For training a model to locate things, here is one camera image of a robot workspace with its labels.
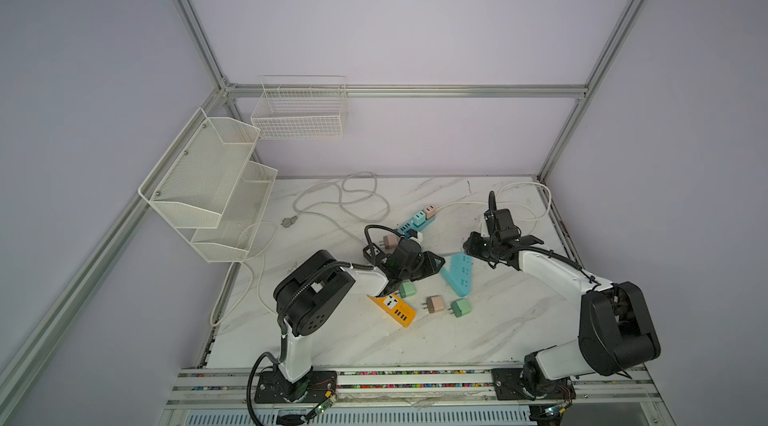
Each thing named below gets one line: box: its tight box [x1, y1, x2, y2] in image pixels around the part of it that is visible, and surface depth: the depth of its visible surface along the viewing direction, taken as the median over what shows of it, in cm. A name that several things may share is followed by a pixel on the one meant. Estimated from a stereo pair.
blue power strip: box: [398, 216, 437, 237], surface depth 104 cm
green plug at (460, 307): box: [448, 298, 472, 318], surface depth 87 cm
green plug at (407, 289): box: [399, 282, 417, 298], surface depth 90 cm
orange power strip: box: [367, 293, 417, 328], surface depth 86 cm
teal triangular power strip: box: [441, 253, 473, 297], surface depth 91 cm
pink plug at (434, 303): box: [421, 295, 445, 313], surface depth 88 cm
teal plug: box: [413, 210, 427, 227], surface depth 103 cm
